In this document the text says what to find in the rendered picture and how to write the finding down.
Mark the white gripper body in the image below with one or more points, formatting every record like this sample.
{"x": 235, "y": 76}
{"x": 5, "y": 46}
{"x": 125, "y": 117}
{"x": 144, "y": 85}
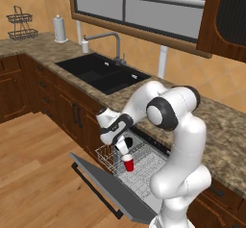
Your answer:
{"x": 121, "y": 146}

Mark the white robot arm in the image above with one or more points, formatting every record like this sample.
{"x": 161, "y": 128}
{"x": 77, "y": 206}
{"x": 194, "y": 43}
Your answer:
{"x": 185, "y": 142}

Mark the black bowl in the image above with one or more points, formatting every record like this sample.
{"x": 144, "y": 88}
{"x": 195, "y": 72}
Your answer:
{"x": 129, "y": 141}

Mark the red plastic cup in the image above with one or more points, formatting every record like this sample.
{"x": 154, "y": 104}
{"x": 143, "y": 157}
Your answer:
{"x": 128, "y": 165}

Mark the black dishwasher control panel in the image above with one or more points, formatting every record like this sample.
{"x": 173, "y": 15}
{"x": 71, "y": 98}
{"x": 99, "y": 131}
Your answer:
{"x": 153, "y": 142}

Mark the dark wood cupboard door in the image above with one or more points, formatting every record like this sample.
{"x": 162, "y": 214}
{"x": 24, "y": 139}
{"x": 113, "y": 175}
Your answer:
{"x": 91, "y": 132}
{"x": 65, "y": 113}

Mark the grey dishwasher door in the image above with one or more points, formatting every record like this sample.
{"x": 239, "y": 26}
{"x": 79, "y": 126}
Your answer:
{"x": 112, "y": 187}

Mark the dark wood drawer front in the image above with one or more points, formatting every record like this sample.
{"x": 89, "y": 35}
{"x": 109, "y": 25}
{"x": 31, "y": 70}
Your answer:
{"x": 53, "y": 103}
{"x": 55, "y": 118}
{"x": 46, "y": 73}
{"x": 224, "y": 211}
{"x": 50, "y": 87}

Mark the black double sink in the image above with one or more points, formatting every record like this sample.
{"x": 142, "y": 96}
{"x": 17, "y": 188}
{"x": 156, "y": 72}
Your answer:
{"x": 102, "y": 73}

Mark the grey sink tap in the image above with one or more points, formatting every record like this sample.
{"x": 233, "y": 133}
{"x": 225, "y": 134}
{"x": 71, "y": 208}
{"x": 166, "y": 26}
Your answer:
{"x": 117, "y": 45}

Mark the white soap dispenser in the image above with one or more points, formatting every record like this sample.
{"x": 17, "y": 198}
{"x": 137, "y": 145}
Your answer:
{"x": 85, "y": 45}

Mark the dark wood corner cupboards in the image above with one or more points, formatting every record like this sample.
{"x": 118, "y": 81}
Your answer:
{"x": 12, "y": 87}

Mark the white paper towel roll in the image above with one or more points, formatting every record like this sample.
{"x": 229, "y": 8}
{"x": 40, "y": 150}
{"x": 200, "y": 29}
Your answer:
{"x": 59, "y": 29}

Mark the wood-framed window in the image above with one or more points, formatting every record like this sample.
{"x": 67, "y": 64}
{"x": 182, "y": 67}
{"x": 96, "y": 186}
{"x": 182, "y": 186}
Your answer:
{"x": 144, "y": 10}

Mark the dark wood wall cupboard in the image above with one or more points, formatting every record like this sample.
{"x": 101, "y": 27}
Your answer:
{"x": 224, "y": 20}

